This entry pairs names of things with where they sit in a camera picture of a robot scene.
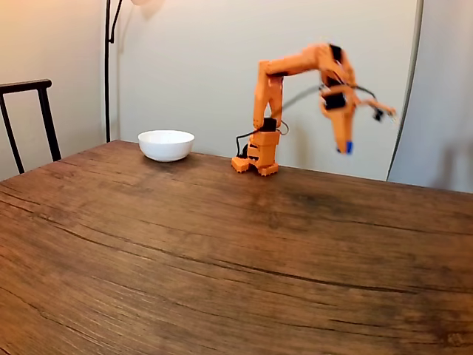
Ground white bowl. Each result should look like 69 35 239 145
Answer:
137 129 196 163

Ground black floor lamp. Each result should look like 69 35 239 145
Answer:
103 0 166 144

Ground black chair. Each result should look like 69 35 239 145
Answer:
0 78 63 175

